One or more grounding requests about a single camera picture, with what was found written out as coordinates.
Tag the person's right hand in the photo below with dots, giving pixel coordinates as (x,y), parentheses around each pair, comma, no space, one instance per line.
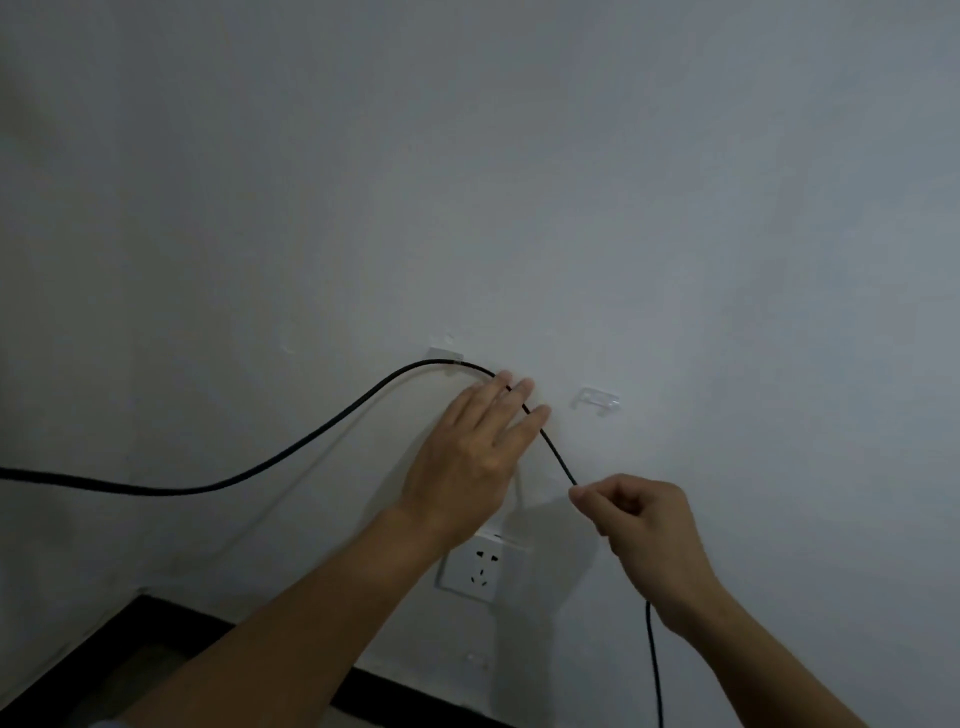
(652,532)

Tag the person's left hand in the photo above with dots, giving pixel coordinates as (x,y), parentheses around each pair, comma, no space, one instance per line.
(461,465)

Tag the person's left middle finger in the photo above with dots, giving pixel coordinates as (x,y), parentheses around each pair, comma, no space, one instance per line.
(514,405)

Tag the person's right thumb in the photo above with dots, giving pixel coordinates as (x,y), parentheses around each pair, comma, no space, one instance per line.
(592,514)

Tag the person's right forearm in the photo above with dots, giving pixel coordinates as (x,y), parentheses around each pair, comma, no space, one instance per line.
(757,667)

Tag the person's left forearm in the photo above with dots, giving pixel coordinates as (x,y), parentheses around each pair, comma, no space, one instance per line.
(300,637)

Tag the black baseboard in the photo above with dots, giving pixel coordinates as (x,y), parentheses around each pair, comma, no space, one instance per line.
(187,611)

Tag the white wall socket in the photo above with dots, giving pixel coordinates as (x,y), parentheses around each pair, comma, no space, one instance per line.
(484,566)

